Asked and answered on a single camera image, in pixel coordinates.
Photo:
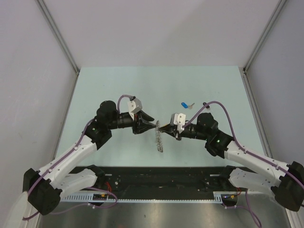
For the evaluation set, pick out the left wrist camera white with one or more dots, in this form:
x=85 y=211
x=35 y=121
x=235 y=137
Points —
x=134 y=106

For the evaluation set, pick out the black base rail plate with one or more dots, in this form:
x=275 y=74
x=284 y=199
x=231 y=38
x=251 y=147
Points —
x=203 y=178

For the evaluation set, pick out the right aluminium frame post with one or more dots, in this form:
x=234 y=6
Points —
x=266 y=32

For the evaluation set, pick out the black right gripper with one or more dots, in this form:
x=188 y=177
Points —
x=169 y=129

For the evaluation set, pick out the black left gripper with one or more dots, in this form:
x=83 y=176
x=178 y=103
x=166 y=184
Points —
x=139 y=125

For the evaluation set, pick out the grey slotted cable duct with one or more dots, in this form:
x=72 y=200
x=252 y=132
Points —
x=99 y=197

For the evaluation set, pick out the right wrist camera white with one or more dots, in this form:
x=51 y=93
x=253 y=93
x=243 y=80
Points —
x=178 y=120

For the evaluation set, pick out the aluminium frame post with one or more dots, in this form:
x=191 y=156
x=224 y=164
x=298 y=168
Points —
x=266 y=32
x=57 y=34

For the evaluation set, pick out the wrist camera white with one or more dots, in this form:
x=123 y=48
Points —
x=134 y=106
x=178 y=120

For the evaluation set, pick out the left aluminium frame post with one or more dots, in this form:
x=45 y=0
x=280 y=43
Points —
x=57 y=34

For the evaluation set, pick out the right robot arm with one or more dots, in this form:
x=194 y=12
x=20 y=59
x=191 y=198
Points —
x=280 y=180

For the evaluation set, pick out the steel disc with key rings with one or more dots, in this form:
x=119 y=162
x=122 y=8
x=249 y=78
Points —
x=158 y=138

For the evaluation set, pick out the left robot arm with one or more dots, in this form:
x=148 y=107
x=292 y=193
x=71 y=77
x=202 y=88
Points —
x=45 y=187

